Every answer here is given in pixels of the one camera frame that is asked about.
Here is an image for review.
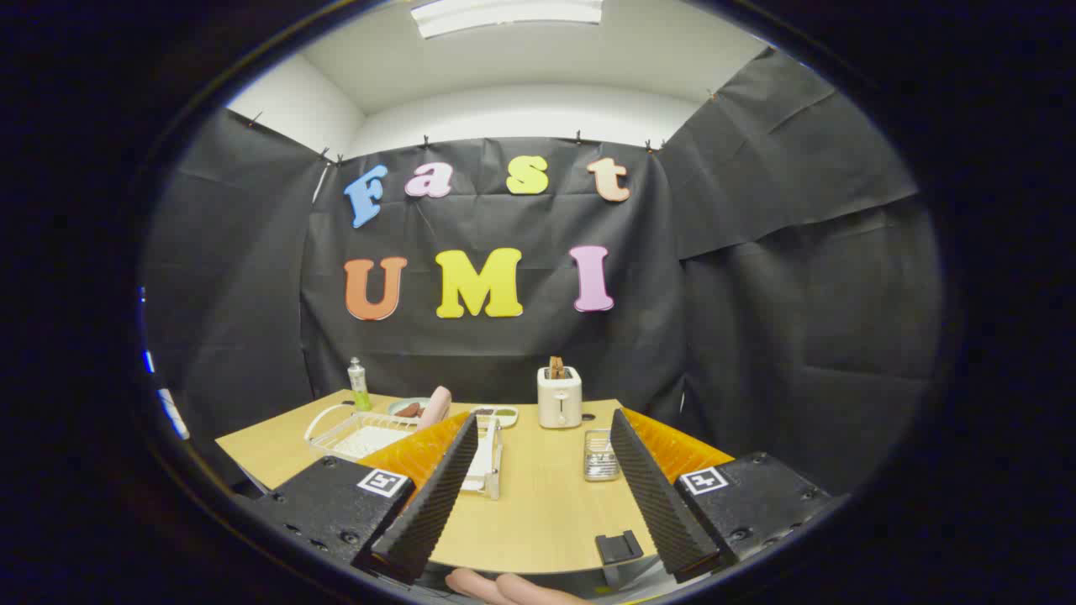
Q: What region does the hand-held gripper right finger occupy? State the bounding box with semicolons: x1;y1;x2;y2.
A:
609;408;846;583

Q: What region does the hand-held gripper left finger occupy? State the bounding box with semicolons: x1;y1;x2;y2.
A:
244;410;481;585

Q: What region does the metal wire basket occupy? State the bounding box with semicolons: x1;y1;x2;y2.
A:
583;429;621;482

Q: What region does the white wire dish rack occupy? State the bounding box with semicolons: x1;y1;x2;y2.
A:
304;403;505;501

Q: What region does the pink plate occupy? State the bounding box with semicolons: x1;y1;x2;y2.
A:
418;386;452;429

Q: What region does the black table clamp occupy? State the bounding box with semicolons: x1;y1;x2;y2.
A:
595;530;645;566

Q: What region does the green liquid squeeze bottle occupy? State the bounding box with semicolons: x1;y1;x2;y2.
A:
348;357;372;413

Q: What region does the white toaster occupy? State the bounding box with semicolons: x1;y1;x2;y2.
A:
537;366;583;429

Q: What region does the black backdrop cloth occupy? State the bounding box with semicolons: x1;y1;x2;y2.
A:
139;46;942;505

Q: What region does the ceiling light panel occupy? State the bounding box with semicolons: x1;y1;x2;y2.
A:
410;0;604;39

